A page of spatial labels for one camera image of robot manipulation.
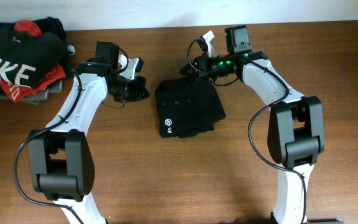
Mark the red folded t-shirt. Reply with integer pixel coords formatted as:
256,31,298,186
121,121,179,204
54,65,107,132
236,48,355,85
0,21,67,103

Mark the black Sydrogen t-shirt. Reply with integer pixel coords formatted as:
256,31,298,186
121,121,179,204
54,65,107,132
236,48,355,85
155,77,226,138

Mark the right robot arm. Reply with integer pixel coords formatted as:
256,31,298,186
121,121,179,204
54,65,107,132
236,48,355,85
180,25,325,224

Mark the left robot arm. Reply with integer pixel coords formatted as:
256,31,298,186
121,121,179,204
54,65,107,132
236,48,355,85
22,42,149,223

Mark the grey folded t-shirt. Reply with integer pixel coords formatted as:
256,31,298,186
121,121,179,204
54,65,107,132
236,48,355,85
0,39,76,106

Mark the navy folded t-shirt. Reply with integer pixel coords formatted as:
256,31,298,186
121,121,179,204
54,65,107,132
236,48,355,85
0,17,73,79

